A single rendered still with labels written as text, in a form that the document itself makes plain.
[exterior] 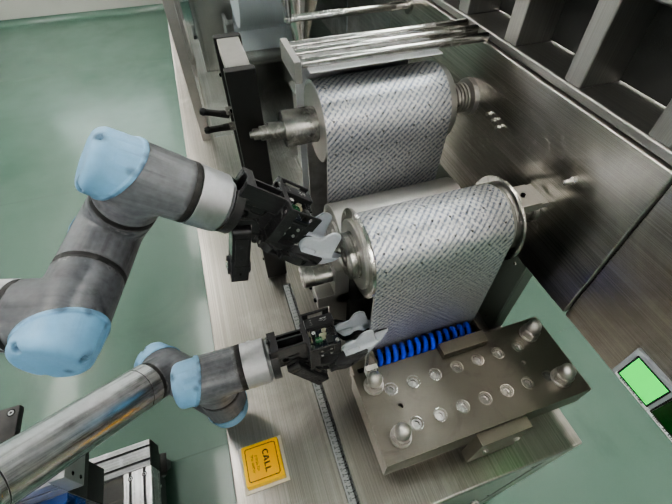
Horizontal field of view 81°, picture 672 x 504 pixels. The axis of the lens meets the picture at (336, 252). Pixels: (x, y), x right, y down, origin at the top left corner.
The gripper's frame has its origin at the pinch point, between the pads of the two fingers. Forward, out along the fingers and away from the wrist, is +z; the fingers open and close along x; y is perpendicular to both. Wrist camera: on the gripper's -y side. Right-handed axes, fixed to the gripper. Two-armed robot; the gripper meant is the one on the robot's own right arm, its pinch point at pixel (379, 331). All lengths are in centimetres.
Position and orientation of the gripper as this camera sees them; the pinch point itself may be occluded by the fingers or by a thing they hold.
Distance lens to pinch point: 73.6
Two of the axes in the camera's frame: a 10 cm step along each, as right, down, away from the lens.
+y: 0.0, -6.6, -7.6
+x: -3.2, -7.2, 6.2
